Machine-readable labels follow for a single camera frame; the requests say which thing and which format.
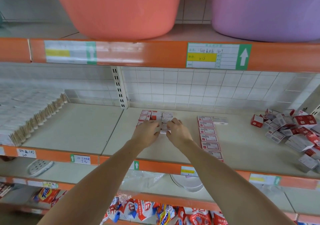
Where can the person's right hand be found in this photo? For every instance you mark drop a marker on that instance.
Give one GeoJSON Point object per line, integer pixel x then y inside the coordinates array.
{"type": "Point", "coordinates": [180, 135]}

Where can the person's left hand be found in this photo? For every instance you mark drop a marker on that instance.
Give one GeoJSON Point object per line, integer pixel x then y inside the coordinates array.
{"type": "Point", "coordinates": [146, 135]}

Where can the white shelf with orange edges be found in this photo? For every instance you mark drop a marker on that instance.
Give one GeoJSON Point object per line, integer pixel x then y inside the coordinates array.
{"type": "Point", "coordinates": [80, 127]}

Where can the pile of red white boxes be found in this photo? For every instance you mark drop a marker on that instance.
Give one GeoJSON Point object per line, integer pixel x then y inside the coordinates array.
{"type": "Point", "coordinates": [295, 132]}

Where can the person's left forearm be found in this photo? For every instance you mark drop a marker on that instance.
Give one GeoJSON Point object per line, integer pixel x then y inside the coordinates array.
{"type": "Point", "coordinates": [95, 187]}

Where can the person's right forearm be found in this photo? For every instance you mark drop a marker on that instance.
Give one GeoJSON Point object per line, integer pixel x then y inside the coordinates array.
{"type": "Point", "coordinates": [235, 187]}

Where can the white perforated shelf upright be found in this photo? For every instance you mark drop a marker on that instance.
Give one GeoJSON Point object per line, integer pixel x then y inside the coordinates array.
{"type": "Point", "coordinates": [120, 87]}

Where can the small price label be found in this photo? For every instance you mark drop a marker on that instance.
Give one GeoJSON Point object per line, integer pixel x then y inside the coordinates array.
{"type": "Point", "coordinates": [135, 165]}
{"type": "Point", "coordinates": [264, 179]}
{"type": "Point", "coordinates": [2, 151]}
{"type": "Point", "coordinates": [189, 171]}
{"type": "Point", "coordinates": [80, 159]}

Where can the clear plastic bag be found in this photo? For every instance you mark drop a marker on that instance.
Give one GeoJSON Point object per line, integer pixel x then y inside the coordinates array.
{"type": "Point", "coordinates": [142, 181]}

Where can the pile of small colourful packets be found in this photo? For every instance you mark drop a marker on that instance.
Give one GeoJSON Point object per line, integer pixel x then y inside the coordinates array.
{"type": "Point", "coordinates": [145, 212]}

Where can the large label with green arrow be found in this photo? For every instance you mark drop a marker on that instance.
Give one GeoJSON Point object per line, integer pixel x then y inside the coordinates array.
{"type": "Point", "coordinates": [70, 52]}
{"type": "Point", "coordinates": [218, 56]}

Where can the row of beige bundles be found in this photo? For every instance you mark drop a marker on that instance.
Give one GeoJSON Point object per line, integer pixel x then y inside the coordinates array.
{"type": "Point", "coordinates": [27, 115]}

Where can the white handwritten label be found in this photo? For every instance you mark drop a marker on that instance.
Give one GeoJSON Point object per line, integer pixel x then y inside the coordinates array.
{"type": "Point", "coordinates": [26, 153]}

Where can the orange plastic basin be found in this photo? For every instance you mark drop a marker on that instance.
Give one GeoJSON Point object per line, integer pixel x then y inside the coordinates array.
{"type": "Point", "coordinates": [120, 7]}

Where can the purple plastic basin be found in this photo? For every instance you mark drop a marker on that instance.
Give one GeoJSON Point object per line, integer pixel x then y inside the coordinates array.
{"type": "Point", "coordinates": [270, 10]}

